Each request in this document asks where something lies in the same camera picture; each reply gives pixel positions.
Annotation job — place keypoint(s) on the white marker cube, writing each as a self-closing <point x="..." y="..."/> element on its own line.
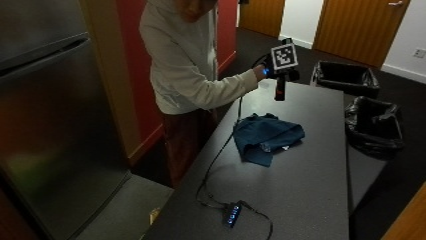
<point x="284" y="56"/>

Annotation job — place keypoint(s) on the blue cloth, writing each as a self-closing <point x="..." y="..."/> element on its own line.
<point x="265" y="135"/>

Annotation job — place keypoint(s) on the rectangular black trash bin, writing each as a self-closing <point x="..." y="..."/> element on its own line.
<point x="346" y="76"/>

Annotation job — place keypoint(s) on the narrow wooden door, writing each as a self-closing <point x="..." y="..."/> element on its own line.
<point x="261" y="16"/>

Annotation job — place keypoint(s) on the round black trash bin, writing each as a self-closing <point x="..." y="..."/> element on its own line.
<point x="373" y="125"/>

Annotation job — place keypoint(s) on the the person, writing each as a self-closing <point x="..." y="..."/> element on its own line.
<point x="181" y="60"/>

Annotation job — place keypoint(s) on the wide wooden door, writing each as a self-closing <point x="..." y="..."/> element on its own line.
<point x="360" y="30"/>

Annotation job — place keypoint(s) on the tan wooden side panel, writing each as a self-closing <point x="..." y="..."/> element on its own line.
<point x="111" y="76"/>

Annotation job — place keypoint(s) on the black hub with blue lights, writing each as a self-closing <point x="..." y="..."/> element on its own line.
<point x="232" y="213"/>

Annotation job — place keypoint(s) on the orange wooden cabinet corner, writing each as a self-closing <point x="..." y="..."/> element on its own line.
<point x="408" y="216"/>

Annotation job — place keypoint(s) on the stainless steel refrigerator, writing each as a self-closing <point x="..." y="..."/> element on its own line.
<point x="48" y="116"/>

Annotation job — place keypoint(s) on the white wall outlet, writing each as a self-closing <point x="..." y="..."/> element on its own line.
<point x="419" y="53"/>

